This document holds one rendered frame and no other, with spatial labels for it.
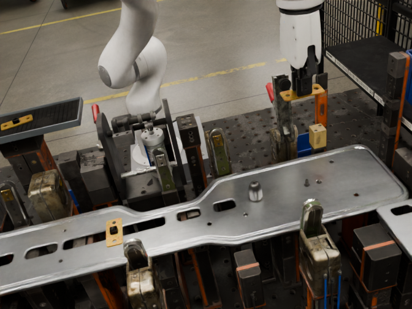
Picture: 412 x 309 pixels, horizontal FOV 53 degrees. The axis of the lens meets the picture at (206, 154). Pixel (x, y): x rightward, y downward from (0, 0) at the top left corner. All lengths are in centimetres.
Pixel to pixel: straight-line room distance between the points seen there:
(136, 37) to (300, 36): 58
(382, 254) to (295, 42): 45
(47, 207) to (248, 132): 94
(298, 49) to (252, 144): 95
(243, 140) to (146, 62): 57
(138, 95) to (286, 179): 61
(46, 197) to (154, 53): 57
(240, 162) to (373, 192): 70
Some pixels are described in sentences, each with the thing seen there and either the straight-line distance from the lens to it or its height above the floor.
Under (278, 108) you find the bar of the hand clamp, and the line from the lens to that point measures 104.
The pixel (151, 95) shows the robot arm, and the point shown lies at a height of 105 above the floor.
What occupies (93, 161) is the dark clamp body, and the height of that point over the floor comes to 108.
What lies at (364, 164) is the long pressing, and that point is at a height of 100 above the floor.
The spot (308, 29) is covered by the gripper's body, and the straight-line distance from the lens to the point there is 76.
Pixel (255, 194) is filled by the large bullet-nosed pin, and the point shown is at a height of 102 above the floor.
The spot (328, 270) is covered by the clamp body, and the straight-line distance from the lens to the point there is 84.
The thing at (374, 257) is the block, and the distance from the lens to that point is 91.
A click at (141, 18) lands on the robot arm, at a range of 116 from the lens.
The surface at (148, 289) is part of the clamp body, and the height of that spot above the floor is 104.
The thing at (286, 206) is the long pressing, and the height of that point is 100.
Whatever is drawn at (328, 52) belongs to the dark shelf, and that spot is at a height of 103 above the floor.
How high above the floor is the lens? 168
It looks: 36 degrees down
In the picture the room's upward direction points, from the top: 11 degrees counter-clockwise
